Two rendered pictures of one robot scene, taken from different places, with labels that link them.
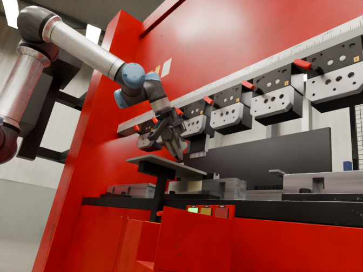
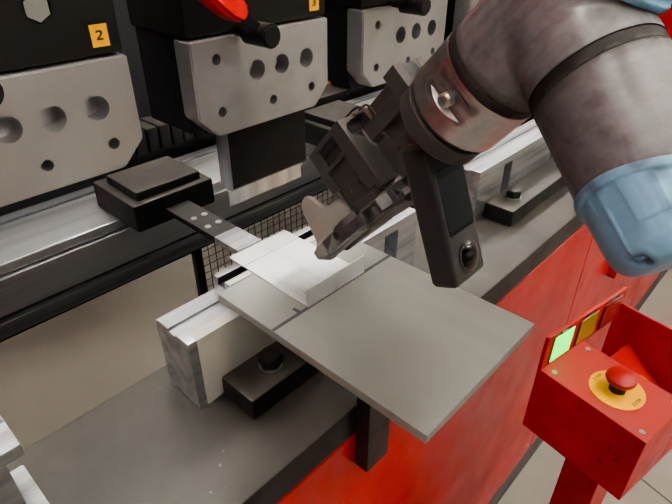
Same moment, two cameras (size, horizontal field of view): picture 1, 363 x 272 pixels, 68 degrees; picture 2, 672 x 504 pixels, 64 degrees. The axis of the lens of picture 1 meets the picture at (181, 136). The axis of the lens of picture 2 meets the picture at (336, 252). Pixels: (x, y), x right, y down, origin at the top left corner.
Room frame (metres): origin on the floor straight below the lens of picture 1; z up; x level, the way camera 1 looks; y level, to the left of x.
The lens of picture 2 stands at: (1.14, 0.45, 1.34)
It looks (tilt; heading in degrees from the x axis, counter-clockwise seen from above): 33 degrees down; 259
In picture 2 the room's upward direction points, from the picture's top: straight up
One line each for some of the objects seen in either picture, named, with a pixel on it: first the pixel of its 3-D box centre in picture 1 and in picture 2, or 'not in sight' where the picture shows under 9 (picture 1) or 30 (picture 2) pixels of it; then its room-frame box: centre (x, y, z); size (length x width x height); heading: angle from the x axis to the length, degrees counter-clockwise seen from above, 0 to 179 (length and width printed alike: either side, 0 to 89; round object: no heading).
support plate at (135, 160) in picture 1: (166, 167); (370, 311); (1.03, 0.04, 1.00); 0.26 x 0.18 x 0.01; 126
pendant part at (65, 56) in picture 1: (45, 100); not in sight; (1.85, 1.04, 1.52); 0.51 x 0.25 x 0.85; 35
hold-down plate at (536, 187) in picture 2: (349, 202); (536, 187); (0.59, -0.39, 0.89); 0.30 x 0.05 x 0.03; 36
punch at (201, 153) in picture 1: (199, 146); (263, 149); (1.11, -0.08, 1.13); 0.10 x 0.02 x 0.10; 36
